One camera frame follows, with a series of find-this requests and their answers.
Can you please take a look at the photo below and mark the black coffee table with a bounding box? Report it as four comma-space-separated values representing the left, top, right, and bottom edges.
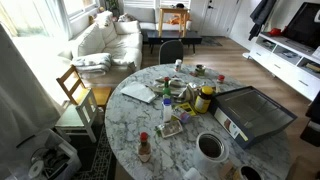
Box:
147, 30, 202, 48

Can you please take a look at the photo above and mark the clear plastic box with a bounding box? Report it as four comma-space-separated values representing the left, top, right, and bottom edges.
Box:
224, 92, 296, 136

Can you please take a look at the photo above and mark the green tin can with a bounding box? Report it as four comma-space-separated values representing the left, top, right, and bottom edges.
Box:
195, 64, 206, 76

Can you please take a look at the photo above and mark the dark hanging jacket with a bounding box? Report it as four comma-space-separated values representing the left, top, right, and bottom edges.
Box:
248, 0, 276, 41

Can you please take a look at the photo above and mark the dark grey dining chair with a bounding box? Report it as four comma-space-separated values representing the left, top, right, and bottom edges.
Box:
159, 40, 184, 64

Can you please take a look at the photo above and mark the small clear snack tray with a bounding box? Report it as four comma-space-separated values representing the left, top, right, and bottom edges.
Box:
158, 120, 183, 138

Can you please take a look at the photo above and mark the hot sauce bottle red cap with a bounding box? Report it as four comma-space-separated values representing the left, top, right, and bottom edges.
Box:
138, 132, 151, 162

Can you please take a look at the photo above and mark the clear plastic cup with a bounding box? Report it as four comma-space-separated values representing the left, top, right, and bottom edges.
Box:
193, 131, 229, 171

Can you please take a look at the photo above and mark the white folded paper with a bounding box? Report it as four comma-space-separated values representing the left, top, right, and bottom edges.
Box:
121, 82, 157, 103

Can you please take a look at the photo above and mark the folded grey blanket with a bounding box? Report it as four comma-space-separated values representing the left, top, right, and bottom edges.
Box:
71, 53, 112, 73

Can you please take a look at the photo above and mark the white curtain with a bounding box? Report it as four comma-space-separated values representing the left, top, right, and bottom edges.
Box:
0, 25, 60, 165

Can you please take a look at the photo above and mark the green glass bottle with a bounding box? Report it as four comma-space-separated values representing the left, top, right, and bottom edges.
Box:
162, 77, 171, 99

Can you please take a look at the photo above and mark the red object on cabinet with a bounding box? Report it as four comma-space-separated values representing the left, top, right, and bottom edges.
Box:
269, 28, 281, 36

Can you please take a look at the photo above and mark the white step stool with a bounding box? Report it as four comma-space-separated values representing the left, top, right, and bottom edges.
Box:
55, 89, 99, 143

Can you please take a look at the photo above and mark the brown jar yellow lid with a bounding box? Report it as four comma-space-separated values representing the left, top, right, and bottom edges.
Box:
194, 86, 213, 113

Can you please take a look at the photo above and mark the wooden chair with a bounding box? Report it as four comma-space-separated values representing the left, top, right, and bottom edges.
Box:
56, 66, 111, 108

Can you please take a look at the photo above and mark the small wooden block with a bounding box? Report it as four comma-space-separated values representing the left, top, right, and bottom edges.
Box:
220, 161, 235, 180

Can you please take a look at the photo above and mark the white pill bottle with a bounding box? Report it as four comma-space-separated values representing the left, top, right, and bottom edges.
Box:
175, 59, 182, 72

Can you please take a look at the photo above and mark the dark blue cardboard box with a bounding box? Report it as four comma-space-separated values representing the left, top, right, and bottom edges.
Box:
208, 86, 297, 149

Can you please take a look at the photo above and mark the wooden stool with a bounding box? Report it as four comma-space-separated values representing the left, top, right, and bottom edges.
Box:
158, 6, 188, 37

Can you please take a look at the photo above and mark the small red capped jar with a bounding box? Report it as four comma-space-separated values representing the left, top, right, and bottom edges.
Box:
217, 75, 225, 83

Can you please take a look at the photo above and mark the white bottle blue cap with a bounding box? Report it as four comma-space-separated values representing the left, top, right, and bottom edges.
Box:
162, 99, 172, 122

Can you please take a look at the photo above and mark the yellow snack packet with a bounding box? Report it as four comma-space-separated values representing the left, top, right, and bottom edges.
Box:
178, 102, 197, 116

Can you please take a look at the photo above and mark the white sofa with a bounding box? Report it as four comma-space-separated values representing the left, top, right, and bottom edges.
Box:
59, 11, 143, 87

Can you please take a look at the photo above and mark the patterned floor rug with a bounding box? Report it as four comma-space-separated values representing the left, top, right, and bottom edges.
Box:
71, 125, 116, 180

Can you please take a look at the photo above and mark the black television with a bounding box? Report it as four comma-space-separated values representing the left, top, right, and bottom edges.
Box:
282, 2, 320, 49

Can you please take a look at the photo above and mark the white tv cabinet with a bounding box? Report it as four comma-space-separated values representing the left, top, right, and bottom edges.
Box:
249, 32, 320, 100

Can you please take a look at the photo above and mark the clear storage bin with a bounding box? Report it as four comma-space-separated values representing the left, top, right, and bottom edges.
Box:
0, 129, 82, 180

